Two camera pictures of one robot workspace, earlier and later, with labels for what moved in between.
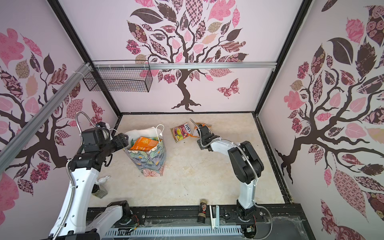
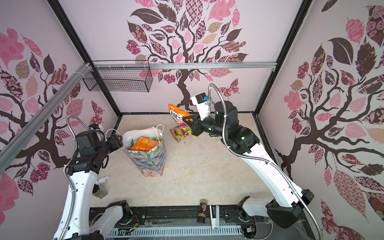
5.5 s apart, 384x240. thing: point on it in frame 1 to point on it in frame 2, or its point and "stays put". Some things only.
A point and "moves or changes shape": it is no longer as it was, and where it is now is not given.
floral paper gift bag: (147, 148) stays put
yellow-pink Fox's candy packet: (180, 132) stays put
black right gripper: (201, 143) to (196, 125)
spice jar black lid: (99, 191) stays put
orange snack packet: (143, 144) stays put
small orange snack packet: (194, 132) moves or changes shape
